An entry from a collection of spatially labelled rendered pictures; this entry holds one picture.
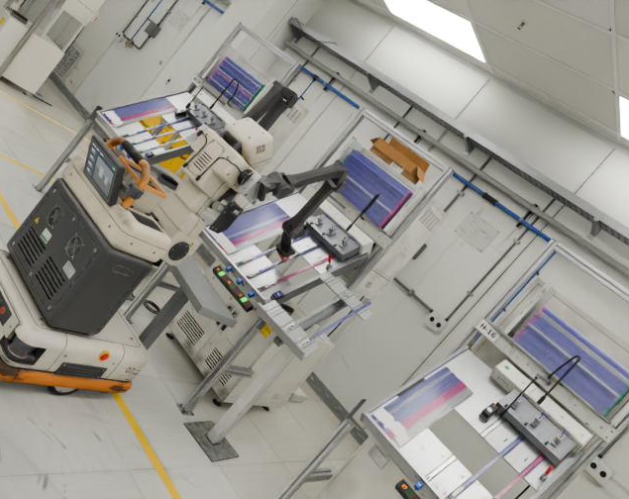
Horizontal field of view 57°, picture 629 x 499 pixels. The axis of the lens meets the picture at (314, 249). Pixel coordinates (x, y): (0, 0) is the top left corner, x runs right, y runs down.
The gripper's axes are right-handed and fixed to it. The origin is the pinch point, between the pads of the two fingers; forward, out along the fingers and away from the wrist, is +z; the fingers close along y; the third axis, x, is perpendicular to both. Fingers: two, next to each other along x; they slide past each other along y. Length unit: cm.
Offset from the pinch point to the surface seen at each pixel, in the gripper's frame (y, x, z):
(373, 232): -14, -52, -9
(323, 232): 3.7, -29.9, -5.3
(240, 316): 8.0, 22.3, 40.4
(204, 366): 4, 48, 66
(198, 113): 151, -32, -8
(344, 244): -12.0, -32.3, -7.0
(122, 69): 506, -118, 129
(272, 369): -46, 38, 20
